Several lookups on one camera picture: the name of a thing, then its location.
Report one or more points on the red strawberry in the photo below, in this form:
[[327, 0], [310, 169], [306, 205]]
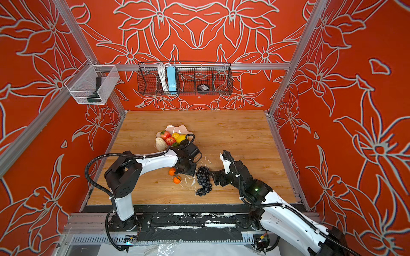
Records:
[[165, 135]]

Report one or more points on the large yellow lemon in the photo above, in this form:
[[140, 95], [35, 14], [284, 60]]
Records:
[[180, 138]]

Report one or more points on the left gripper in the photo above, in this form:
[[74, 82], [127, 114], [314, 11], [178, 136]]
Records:
[[192, 173]]

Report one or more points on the pink scalloped fruit bowl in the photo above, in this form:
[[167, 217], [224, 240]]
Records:
[[171, 136]]

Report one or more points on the red apple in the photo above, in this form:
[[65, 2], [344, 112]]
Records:
[[170, 141]]

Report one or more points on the clear plastic wall bin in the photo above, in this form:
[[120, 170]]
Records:
[[82, 82]]

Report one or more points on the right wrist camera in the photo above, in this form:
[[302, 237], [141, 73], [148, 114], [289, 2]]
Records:
[[227, 160]]

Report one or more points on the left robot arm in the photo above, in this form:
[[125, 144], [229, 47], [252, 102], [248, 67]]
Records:
[[124, 174]]

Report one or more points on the dark grape bunch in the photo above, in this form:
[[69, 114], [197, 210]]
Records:
[[203, 178]]

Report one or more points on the beige garlic bulb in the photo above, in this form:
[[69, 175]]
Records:
[[160, 144]]

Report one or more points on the light blue box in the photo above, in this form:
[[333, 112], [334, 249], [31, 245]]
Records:
[[171, 76]]

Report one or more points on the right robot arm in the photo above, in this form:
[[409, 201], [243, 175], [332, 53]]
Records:
[[274, 214]]

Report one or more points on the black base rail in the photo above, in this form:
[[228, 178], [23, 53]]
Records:
[[198, 222]]

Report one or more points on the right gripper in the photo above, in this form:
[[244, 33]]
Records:
[[218, 177]]

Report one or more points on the small orange tangerine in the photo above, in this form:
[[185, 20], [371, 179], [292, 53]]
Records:
[[172, 171], [177, 180]]

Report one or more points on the small yellow fruit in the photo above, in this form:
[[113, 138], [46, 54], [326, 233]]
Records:
[[176, 135]]

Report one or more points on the black round device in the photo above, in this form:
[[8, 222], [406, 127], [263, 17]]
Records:
[[203, 89]]

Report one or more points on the dark green brush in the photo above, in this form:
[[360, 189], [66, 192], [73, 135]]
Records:
[[94, 97]]

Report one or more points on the black wire wall basket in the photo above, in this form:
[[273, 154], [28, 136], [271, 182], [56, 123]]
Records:
[[152, 78]]

